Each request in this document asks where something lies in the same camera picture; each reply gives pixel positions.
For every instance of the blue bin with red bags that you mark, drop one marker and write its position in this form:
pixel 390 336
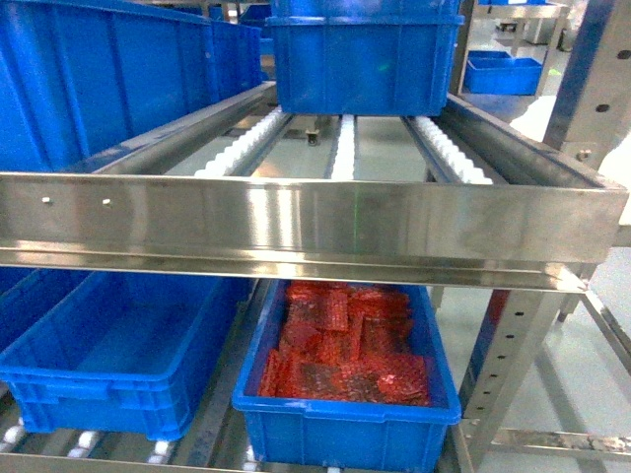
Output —
pixel 348 434

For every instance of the blue bin on upper shelf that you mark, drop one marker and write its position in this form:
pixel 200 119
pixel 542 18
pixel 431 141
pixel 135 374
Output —
pixel 390 58

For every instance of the blue bin on far cart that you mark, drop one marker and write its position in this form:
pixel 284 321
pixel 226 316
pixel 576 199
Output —
pixel 493 72

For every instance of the empty blue plastic bin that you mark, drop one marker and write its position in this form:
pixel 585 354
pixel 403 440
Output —
pixel 124 352

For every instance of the large blue bin upper left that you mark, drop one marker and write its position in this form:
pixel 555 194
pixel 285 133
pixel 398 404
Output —
pixel 78 77

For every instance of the red bubble wrap bags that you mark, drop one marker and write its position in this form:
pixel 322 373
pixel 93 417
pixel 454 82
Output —
pixel 340 342

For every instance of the stainless steel flow rack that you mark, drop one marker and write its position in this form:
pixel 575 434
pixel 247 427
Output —
pixel 537 231

